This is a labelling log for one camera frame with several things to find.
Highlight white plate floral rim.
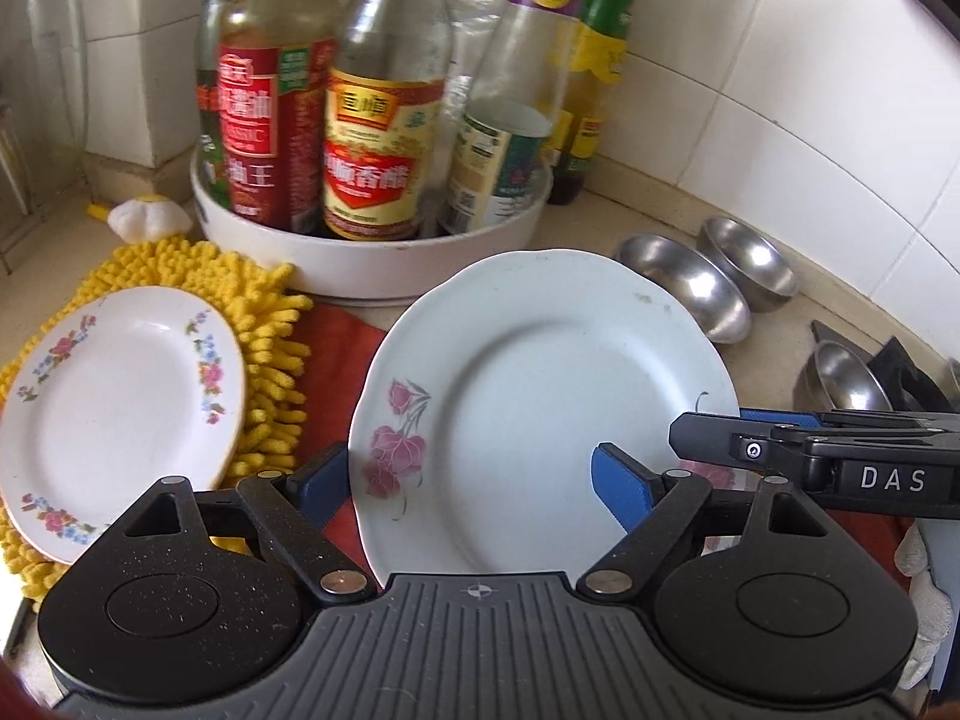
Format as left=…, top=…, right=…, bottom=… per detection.
left=2, top=286, right=245, bottom=564

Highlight yellow label vinegar bottle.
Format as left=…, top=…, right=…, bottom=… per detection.
left=322, top=0, right=452, bottom=242

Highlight red cloth mat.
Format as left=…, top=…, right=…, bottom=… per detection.
left=293, top=304, right=913, bottom=590

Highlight steel bowl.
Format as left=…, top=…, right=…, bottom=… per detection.
left=613, top=232, right=752, bottom=344
left=697, top=216, right=800, bottom=314
left=793, top=340, right=893, bottom=413

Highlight yellow green label oil bottle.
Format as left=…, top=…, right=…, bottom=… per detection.
left=547, top=0, right=635, bottom=206

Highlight white plate pink flowers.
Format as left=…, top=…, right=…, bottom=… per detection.
left=348, top=249, right=739, bottom=580

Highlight white gloved hand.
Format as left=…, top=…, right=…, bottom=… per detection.
left=893, top=523, right=955, bottom=691

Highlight red label soy sauce bottle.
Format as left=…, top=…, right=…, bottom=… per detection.
left=217, top=0, right=340, bottom=234

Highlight white round turntable tray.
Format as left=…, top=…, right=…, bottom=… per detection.
left=190, top=151, right=551, bottom=305

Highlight garlic bulb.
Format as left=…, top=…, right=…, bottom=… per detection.
left=86, top=195, right=194, bottom=244

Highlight clear bottle green label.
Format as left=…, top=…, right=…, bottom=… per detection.
left=438, top=0, right=583, bottom=236

